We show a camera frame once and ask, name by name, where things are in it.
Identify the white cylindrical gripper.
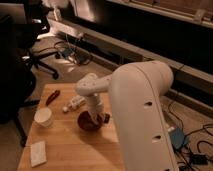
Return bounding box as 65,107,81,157
86,94,103,125

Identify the brown ceramic bowl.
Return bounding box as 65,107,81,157
77,111,103,132

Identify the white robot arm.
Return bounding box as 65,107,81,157
75,60,179,171

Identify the small white bottle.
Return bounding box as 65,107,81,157
62,95,85,113

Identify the white paper cup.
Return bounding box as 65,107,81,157
34,107,53,127

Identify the blue box on floor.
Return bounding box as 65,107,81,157
169,128,189,150

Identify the black power adapter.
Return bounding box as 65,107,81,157
192,154,208,165

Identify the black office chair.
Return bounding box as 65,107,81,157
0,10,59,147

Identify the blue device with cables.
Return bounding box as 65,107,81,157
62,48,75,59

